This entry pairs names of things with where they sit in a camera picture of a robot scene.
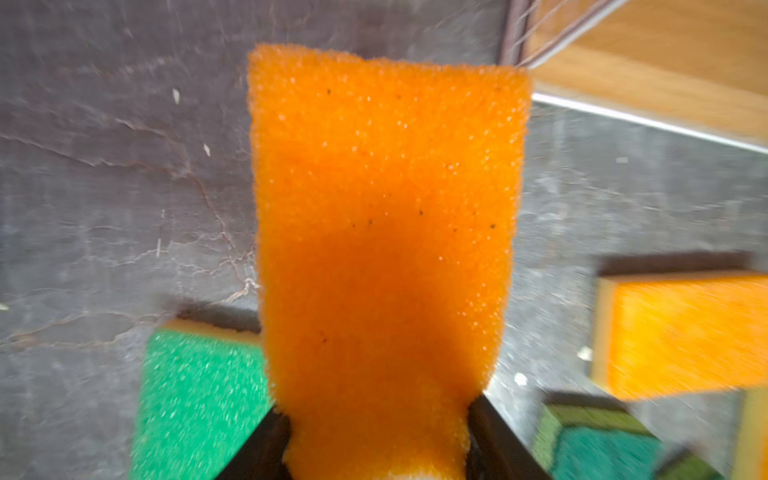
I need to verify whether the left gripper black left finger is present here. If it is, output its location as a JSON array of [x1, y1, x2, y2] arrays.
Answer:
[[215, 407, 292, 480]]

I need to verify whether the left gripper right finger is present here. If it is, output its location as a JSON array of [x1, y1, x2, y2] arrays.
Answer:
[[466, 395, 551, 480]]

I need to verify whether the orange sponge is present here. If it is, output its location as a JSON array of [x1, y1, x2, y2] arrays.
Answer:
[[248, 44, 532, 479], [590, 270, 767, 401], [731, 387, 767, 480]]

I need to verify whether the bottom wooden shelf board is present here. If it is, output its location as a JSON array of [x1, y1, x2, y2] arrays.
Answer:
[[527, 0, 768, 145]]

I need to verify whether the dark green sponge upright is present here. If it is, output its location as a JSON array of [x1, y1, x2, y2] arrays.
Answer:
[[532, 404, 661, 480]]

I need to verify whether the light green sponge left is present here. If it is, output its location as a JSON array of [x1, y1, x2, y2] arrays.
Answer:
[[129, 319, 272, 479]]

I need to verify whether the dark green sponge tilted right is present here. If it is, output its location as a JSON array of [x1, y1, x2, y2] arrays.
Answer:
[[655, 451, 725, 480]]

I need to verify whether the white wire shelf rack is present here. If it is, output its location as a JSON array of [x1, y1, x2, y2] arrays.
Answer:
[[500, 0, 768, 156]]

